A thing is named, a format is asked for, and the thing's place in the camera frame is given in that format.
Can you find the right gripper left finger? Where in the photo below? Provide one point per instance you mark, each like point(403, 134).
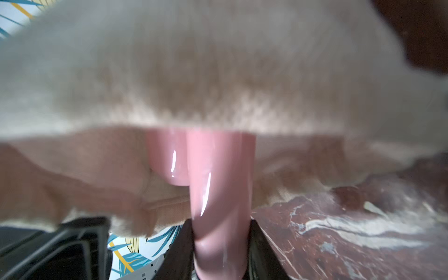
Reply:
point(178, 262)

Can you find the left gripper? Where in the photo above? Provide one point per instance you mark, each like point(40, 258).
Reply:
point(77, 250)

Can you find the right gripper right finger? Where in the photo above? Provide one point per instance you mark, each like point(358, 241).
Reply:
point(263, 263)

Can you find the pink hair dryer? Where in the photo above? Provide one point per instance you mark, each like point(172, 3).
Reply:
point(217, 167)

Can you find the beige drawstring dryer bag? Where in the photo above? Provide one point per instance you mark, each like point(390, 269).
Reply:
point(325, 85)

